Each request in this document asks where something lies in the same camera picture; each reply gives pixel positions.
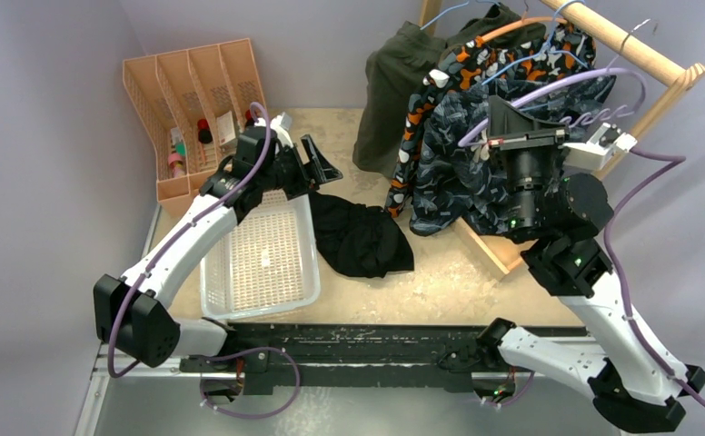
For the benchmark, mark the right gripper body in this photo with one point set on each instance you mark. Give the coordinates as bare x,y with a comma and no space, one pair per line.
526,170

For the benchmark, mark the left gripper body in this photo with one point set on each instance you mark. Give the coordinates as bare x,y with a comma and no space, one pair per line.
287,173

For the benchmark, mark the black shorts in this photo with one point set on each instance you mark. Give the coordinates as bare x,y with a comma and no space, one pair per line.
357,240

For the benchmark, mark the white plastic basket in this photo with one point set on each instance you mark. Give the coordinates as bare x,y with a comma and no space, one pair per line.
268,264

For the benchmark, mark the peach plastic desk organizer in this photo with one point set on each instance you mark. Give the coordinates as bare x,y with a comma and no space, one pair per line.
171,91

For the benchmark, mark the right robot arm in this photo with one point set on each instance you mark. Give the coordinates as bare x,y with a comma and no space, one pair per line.
634,382

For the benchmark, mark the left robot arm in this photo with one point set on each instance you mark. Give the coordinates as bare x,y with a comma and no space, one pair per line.
131,311

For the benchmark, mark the dark leaf print shorts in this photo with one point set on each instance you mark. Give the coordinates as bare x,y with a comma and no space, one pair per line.
454,182

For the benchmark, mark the orange camouflage shorts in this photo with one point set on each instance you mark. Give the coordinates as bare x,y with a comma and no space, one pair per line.
404,174

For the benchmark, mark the olive green shorts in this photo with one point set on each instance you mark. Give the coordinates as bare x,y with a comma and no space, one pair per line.
394,72

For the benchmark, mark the white medicine box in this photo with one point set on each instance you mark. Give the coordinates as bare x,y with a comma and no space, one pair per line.
227,129

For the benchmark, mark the red black marker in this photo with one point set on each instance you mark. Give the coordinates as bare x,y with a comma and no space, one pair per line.
204,135

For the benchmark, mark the pink small bottle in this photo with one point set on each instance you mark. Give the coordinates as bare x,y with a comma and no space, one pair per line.
176,165

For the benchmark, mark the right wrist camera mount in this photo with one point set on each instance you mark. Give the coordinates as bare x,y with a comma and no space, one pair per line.
594,153

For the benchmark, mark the blue wire hanger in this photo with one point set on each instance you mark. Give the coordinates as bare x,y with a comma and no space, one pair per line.
539,53

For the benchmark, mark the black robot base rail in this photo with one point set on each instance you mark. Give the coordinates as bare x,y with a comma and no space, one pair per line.
351,356

